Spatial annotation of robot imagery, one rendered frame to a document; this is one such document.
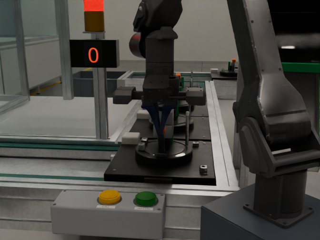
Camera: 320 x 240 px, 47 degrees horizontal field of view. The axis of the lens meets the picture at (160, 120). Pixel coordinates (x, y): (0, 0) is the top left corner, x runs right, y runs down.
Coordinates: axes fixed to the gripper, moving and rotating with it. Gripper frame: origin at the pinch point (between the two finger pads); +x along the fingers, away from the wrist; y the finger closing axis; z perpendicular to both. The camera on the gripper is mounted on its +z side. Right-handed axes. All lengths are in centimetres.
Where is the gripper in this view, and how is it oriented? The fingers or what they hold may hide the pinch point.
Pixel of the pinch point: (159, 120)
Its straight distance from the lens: 77.7
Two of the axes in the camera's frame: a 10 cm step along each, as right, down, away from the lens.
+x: 0.0, 9.7, 2.5
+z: -1.0, 2.5, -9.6
